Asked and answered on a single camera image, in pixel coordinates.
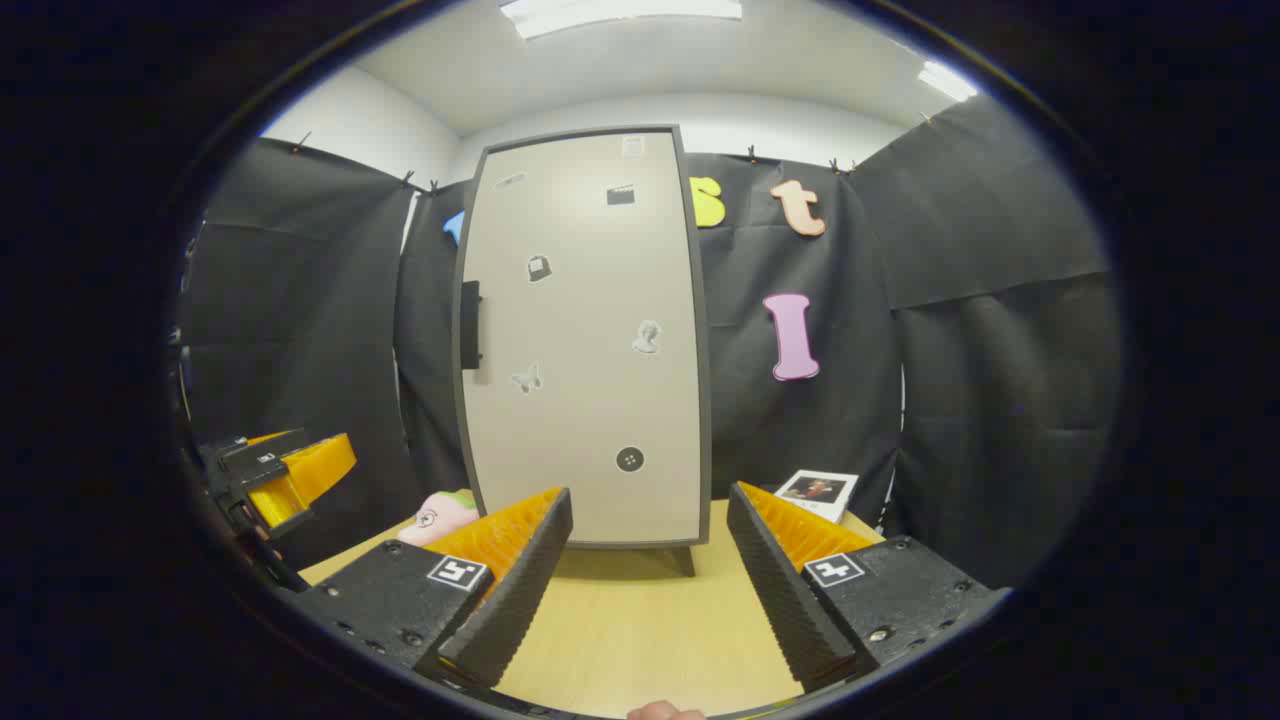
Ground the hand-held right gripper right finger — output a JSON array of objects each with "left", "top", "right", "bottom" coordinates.
[{"left": 727, "top": 481, "right": 1011, "bottom": 693}]

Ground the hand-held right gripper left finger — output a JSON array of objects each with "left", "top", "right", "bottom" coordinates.
[{"left": 295, "top": 487, "right": 574, "bottom": 691}]

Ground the grey cabinet door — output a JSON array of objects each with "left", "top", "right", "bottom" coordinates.
[{"left": 452, "top": 124, "right": 713, "bottom": 549}]

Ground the dark grey cabinet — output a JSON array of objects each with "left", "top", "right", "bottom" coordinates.
[{"left": 452, "top": 124, "right": 713, "bottom": 578}]

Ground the black cabinet door handle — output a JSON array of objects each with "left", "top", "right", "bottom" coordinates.
[{"left": 459, "top": 281, "right": 484, "bottom": 371}]

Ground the pink plush toy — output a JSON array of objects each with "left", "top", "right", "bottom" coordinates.
[{"left": 397, "top": 488, "right": 481, "bottom": 547}]

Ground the black backdrop cloth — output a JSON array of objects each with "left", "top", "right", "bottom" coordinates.
[{"left": 180, "top": 95, "right": 1121, "bottom": 591}]

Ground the small ceiling light panel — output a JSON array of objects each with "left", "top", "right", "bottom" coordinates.
[{"left": 918, "top": 60, "right": 979, "bottom": 103}]

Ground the long ceiling light panel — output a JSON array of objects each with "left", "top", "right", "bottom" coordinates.
[{"left": 498, "top": 0, "right": 744, "bottom": 41}]

